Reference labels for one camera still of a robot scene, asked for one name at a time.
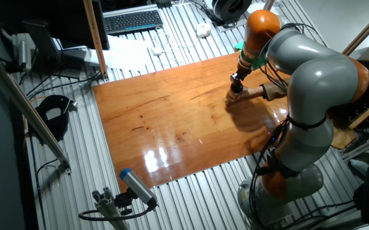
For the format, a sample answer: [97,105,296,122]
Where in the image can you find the white charger cable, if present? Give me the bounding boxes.
[154,27,202,66]

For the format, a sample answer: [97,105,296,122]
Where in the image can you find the white paper sheet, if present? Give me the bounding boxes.
[90,34,154,72]

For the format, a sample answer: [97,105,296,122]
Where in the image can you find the grey metal base plate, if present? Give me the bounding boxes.
[203,12,262,34]

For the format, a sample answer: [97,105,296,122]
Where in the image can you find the white lumpy plastic object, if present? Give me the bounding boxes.
[196,22,213,39]

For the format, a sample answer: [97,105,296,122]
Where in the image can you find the short aluminium camera post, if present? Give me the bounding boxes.
[91,187,131,230]

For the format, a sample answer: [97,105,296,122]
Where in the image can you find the black computer keyboard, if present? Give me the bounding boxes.
[103,9,164,36]

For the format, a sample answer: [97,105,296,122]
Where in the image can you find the aluminium profile rail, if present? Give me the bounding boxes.
[340,130,369,162]

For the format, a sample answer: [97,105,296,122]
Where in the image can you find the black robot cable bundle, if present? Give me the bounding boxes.
[247,24,300,230]

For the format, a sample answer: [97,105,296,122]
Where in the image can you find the clear glass jar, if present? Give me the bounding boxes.
[227,91,243,103]

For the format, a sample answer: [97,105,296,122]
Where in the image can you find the black computer monitor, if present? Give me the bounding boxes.
[0,0,110,79]

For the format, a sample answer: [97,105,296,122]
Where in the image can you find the silver cylinder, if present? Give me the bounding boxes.
[17,40,33,72]

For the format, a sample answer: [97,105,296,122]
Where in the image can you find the long aluminium profile bar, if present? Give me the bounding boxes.
[0,44,73,175]

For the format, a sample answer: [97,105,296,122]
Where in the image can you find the brown wooden board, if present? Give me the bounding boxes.
[91,52,292,193]

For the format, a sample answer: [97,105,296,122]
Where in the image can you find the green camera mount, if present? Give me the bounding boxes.
[234,40,267,71]

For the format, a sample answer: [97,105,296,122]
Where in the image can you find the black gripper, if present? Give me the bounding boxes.
[230,66,252,86]

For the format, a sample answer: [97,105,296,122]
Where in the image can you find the black camera cable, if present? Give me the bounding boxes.
[78,199,155,222]

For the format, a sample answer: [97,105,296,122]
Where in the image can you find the silver camera with blue cap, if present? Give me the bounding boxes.
[119,168,158,208]

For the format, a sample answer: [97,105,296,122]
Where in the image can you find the brown vertical strut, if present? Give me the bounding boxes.
[82,0,110,81]

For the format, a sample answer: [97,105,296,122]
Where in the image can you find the bare helper hand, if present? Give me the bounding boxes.
[225,86,265,104]

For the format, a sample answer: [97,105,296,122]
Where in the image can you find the brown slanted strut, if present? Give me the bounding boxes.
[342,2,369,57]

